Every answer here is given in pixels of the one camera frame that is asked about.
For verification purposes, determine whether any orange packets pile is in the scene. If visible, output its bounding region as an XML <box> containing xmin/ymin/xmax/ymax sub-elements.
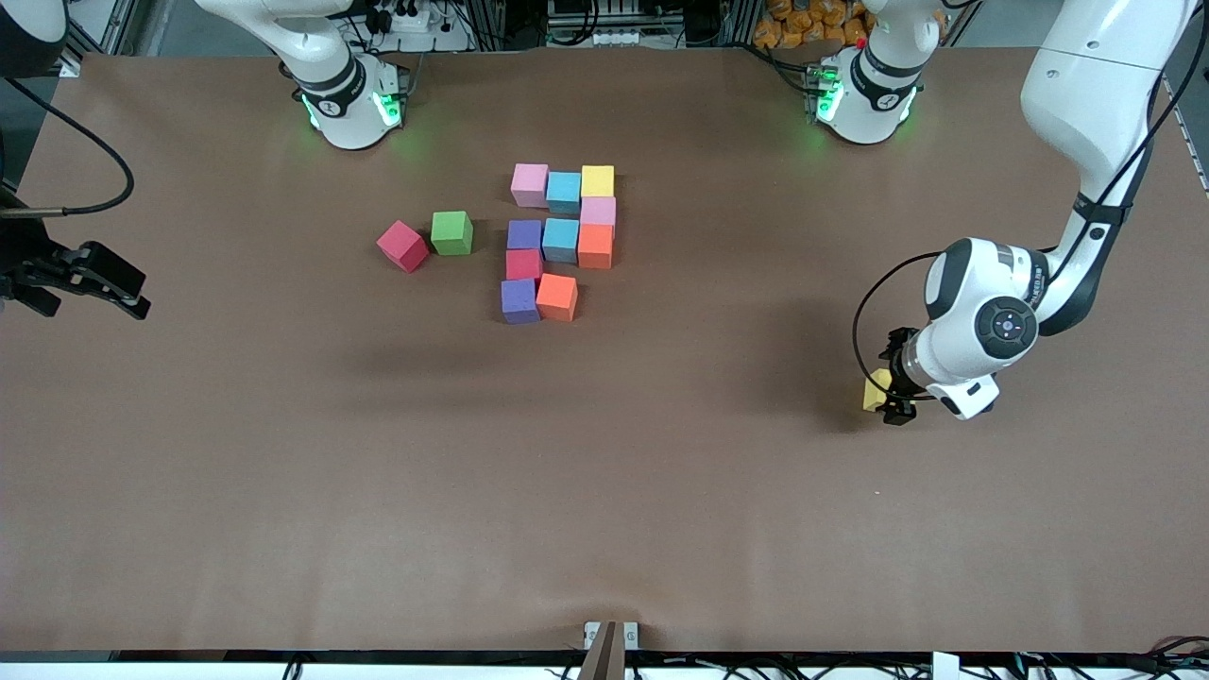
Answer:
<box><xmin>753</xmin><ymin>0</ymin><xmax>875</xmax><ymax>50</ymax></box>

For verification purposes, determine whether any orange foam cube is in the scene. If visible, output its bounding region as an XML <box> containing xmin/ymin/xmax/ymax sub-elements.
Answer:
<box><xmin>577</xmin><ymin>224</ymin><xmax>615</xmax><ymax>271</ymax></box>
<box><xmin>536</xmin><ymin>273</ymin><xmax>579</xmax><ymax>323</ymax></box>

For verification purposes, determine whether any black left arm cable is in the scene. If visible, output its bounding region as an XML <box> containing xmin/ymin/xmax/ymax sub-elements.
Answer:
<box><xmin>852</xmin><ymin>251</ymin><xmax>945</xmax><ymax>402</ymax></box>

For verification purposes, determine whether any white electrical box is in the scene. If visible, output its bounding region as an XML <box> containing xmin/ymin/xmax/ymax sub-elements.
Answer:
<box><xmin>546</xmin><ymin>0</ymin><xmax>653</xmax><ymax>48</ymax></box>

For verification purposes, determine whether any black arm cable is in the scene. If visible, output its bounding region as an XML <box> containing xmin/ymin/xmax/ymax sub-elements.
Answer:
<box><xmin>852</xmin><ymin>251</ymin><xmax>945</xmax><ymax>402</ymax></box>
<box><xmin>0</xmin><ymin>76</ymin><xmax>136</xmax><ymax>218</ymax></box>

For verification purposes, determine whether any green foam cube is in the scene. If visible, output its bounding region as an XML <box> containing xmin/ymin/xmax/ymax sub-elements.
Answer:
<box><xmin>431</xmin><ymin>211</ymin><xmax>474</xmax><ymax>257</ymax></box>

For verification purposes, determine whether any white power strip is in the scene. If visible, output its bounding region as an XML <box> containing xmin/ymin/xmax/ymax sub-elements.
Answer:
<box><xmin>351</xmin><ymin>0</ymin><xmax>473</xmax><ymax>53</ymax></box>

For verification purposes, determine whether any aluminium frame profile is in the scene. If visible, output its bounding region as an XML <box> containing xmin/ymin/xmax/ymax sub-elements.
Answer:
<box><xmin>57</xmin><ymin>0</ymin><xmax>138</xmax><ymax>78</ymax></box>
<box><xmin>1133</xmin><ymin>0</ymin><xmax>1209</xmax><ymax>67</ymax></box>

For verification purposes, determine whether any silver bracket with brown post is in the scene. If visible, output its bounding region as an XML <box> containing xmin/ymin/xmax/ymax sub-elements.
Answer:
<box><xmin>578</xmin><ymin>620</ymin><xmax>641</xmax><ymax>680</ymax></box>

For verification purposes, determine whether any brown table cover sheet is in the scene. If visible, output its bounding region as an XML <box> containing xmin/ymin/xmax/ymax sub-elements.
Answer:
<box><xmin>0</xmin><ymin>47</ymin><xmax>1209</xmax><ymax>655</ymax></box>

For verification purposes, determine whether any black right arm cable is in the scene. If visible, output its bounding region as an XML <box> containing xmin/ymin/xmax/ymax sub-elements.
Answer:
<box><xmin>0</xmin><ymin>76</ymin><xmax>136</xmax><ymax>218</ymax></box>

